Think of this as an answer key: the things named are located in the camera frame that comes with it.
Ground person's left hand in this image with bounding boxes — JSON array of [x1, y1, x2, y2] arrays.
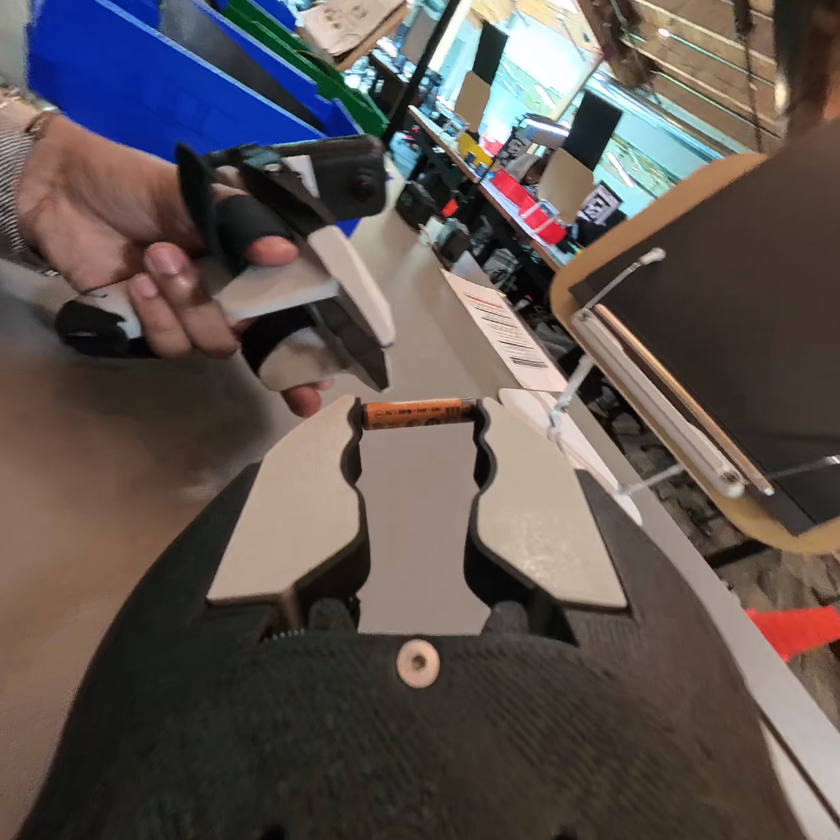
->
[[14, 112, 337, 418]]

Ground metal wristwatch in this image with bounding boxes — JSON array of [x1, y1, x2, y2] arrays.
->
[[0, 84, 65, 144]]

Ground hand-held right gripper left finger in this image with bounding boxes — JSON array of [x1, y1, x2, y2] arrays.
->
[[208, 399, 372, 613]]

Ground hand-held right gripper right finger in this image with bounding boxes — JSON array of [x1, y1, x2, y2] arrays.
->
[[465, 393, 628, 613]]

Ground white stand base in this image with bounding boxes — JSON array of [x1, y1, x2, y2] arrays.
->
[[499, 388, 645, 529]]

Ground blue bin with sticker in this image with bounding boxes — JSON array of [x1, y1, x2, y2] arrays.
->
[[27, 0, 363, 238]]

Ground red bin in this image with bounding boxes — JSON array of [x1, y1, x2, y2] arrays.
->
[[491, 170, 573, 246]]

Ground black metal pole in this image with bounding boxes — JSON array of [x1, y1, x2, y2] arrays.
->
[[380, 0, 468, 147]]

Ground brown cardboard board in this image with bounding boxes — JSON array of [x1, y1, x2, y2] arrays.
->
[[294, 0, 409, 69]]

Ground green storage bin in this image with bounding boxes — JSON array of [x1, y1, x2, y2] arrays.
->
[[226, 0, 395, 135]]

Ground plain blue bin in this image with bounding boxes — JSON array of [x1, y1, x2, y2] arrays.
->
[[197, 0, 345, 132]]

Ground printed paper sheets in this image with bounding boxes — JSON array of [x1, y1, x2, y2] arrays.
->
[[439, 268, 567, 396]]

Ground orange battery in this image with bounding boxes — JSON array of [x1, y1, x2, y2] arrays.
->
[[360, 397, 479, 431]]

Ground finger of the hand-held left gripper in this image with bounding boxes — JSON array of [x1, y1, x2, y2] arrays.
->
[[210, 224, 397, 393], [254, 326, 364, 395]]

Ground black device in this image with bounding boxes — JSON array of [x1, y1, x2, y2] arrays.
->
[[432, 222, 475, 265], [395, 180, 442, 228]]

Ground orange object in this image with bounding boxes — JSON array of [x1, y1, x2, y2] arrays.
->
[[746, 603, 840, 662]]

